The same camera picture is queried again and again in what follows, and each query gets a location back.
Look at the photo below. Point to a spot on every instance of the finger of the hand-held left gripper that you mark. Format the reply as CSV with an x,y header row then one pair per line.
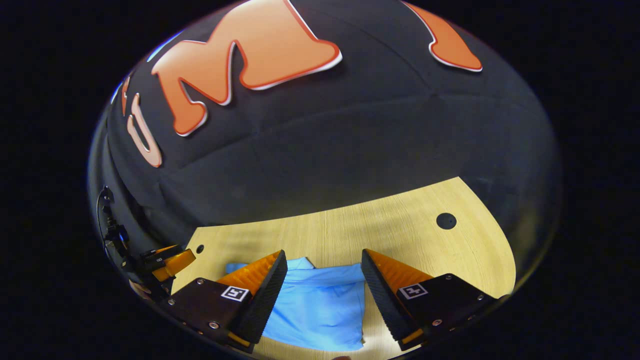
x,y
175,264
155,255

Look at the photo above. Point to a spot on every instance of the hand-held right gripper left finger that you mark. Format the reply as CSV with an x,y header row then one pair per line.
x,y
262,305

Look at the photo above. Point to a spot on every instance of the light blue T-shirt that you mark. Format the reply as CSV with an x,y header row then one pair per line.
x,y
320,310

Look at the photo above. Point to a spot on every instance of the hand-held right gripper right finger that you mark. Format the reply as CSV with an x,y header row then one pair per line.
x,y
387,307

